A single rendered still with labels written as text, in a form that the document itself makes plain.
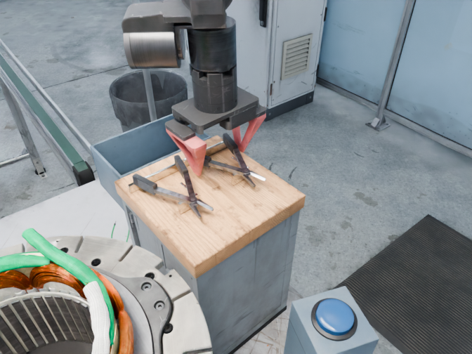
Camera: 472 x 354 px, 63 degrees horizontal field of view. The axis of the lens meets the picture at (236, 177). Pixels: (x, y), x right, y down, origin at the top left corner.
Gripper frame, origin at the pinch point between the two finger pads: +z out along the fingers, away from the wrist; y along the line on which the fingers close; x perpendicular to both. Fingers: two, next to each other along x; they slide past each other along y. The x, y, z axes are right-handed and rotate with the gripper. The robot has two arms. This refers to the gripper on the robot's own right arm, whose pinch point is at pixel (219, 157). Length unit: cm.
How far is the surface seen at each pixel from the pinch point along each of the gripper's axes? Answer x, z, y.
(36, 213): -43, 30, 22
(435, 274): 15, 110, -103
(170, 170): -3.4, 0.9, 6.5
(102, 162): -14.1, 2.6, 12.5
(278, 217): 12.5, 2.9, 0.1
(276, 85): -127, 86, -146
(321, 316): 25.2, 3.9, 6.4
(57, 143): -73, 33, 7
